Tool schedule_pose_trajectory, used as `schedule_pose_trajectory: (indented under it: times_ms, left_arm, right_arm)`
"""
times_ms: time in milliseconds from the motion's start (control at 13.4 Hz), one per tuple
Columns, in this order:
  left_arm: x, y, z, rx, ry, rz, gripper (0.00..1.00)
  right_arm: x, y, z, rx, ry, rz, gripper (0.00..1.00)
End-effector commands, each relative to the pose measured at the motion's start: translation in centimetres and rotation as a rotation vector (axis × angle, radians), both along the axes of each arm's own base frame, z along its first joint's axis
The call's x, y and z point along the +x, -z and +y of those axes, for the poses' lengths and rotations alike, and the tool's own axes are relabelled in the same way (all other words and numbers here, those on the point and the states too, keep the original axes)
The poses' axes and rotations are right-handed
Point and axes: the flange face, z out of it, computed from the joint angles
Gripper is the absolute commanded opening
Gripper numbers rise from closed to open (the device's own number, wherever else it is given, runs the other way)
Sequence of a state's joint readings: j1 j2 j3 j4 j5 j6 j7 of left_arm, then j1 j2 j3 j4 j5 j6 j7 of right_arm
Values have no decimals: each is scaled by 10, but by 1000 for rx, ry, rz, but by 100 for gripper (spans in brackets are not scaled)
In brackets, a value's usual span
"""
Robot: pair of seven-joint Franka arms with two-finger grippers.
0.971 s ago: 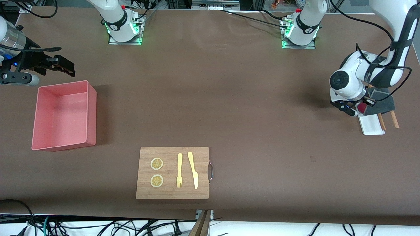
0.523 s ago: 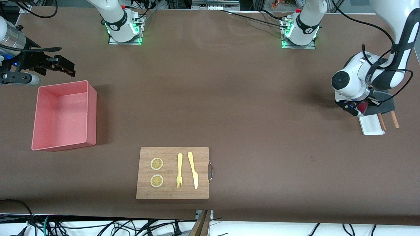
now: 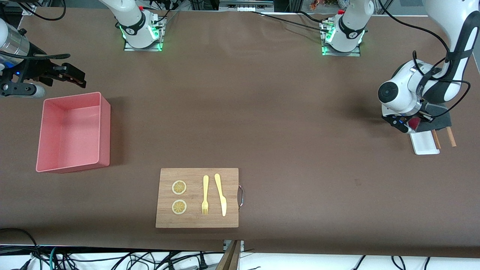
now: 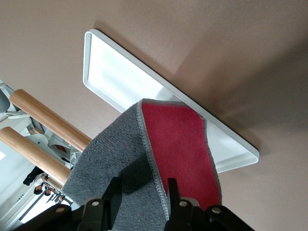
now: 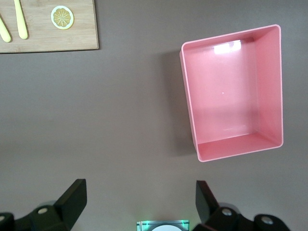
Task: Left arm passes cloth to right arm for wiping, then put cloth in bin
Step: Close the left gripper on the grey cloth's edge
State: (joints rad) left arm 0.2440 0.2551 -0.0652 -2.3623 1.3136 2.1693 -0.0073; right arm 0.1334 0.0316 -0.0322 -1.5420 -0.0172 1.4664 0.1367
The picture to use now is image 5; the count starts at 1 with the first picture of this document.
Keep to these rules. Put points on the yellow plastic knife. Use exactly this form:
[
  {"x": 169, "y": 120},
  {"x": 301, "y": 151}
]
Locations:
[{"x": 5, "y": 34}]

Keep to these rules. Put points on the yellow plastic fork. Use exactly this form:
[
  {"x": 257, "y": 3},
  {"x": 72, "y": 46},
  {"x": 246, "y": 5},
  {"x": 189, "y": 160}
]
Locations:
[{"x": 21, "y": 26}]

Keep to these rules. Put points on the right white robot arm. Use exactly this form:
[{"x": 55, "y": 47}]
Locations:
[{"x": 163, "y": 229}]

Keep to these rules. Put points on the wooden cutting board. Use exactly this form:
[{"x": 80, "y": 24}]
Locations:
[{"x": 48, "y": 41}]

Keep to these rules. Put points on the pink plastic box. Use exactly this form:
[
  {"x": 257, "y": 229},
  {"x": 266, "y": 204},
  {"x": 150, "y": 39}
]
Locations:
[{"x": 228, "y": 96}]

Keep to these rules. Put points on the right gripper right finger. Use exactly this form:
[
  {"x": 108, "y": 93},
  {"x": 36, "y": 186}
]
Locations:
[{"x": 207, "y": 207}]

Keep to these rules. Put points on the lemon slice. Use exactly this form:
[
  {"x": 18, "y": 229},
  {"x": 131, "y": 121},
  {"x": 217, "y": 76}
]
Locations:
[{"x": 62, "y": 17}]

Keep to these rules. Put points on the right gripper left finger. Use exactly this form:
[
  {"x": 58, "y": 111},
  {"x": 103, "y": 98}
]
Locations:
[{"x": 72, "y": 202}]

